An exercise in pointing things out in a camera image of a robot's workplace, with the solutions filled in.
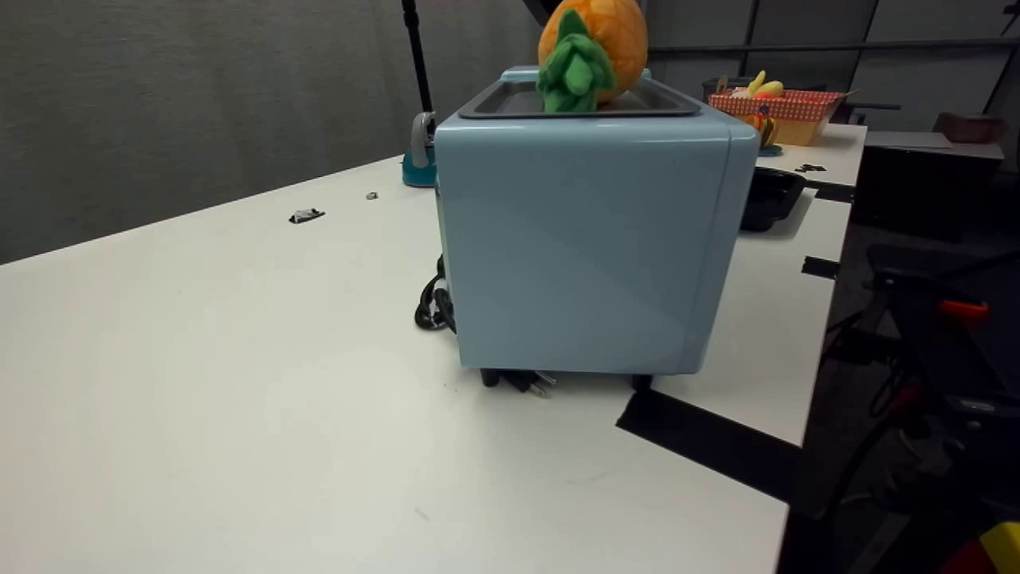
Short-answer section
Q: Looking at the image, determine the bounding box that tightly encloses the orange plush carrot toy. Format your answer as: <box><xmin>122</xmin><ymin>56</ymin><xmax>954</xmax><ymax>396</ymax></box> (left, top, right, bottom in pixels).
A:
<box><xmin>534</xmin><ymin>0</ymin><xmax>648</xmax><ymax>113</ymax></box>

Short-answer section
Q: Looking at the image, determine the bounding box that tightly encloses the dark grey top tray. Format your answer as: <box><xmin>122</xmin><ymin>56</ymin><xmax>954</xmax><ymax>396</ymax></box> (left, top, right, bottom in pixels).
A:
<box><xmin>463</xmin><ymin>82</ymin><xmax>698</xmax><ymax>121</ymax></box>

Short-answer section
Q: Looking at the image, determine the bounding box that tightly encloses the red checkered food basket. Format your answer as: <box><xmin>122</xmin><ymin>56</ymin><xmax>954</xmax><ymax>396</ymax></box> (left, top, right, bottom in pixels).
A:
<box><xmin>708</xmin><ymin>71</ymin><xmax>845</xmax><ymax>146</ymax></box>

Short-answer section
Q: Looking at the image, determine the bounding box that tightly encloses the black vertical stand pole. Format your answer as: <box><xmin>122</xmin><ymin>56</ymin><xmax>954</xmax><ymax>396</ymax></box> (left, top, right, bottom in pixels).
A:
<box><xmin>398</xmin><ymin>0</ymin><xmax>437</xmax><ymax>112</ymax></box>

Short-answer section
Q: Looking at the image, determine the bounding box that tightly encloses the black tape patch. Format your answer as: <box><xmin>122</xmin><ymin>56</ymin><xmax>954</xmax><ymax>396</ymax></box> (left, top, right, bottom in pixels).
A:
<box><xmin>619</xmin><ymin>387</ymin><xmax>802</xmax><ymax>504</ymax></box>

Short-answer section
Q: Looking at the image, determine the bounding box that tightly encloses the small dark metal clip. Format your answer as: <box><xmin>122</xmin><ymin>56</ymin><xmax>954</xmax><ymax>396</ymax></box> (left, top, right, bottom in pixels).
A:
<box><xmin>288</xmin><ymin>208</ymin><xmax>325</xmax><ymax>226</ymax></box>

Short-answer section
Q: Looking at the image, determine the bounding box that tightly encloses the black power cable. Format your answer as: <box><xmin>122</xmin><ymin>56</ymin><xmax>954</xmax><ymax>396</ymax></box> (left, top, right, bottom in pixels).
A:
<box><xmin>412</xmin><ymin>251</ymin><xmax>458</xmax><ymax>334</ymax></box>

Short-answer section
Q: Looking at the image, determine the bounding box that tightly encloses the black plastic tray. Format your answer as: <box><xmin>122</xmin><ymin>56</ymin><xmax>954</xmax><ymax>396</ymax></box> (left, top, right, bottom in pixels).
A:
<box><xmin>739</xmin><ymin>166</ymin><xmax>805</xmax><ymax>233</ymax></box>

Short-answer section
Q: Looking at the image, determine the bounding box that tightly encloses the light blue toaster oven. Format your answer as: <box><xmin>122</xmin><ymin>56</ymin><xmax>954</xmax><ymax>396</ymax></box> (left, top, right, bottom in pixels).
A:
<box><xmin>433</xmin><ymin>91</ymin><xmax>759</xmax><ymax>377</ymax></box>

